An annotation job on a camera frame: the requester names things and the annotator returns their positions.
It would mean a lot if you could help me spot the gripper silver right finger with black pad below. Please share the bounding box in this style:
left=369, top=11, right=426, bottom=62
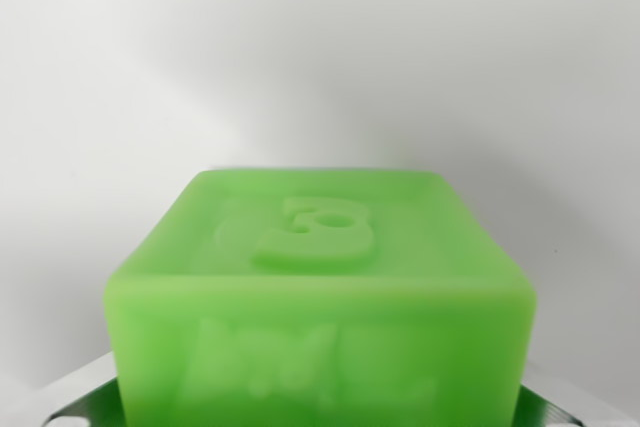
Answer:
left=512, top=362, right=640, bottom=427

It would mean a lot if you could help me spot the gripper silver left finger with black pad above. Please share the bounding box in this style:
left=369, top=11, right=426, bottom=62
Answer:
left=0, top=351, right=127, bottom=427

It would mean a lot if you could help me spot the green cube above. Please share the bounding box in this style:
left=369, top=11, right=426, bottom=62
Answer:
left=102, top=168, right=540, bottom=427

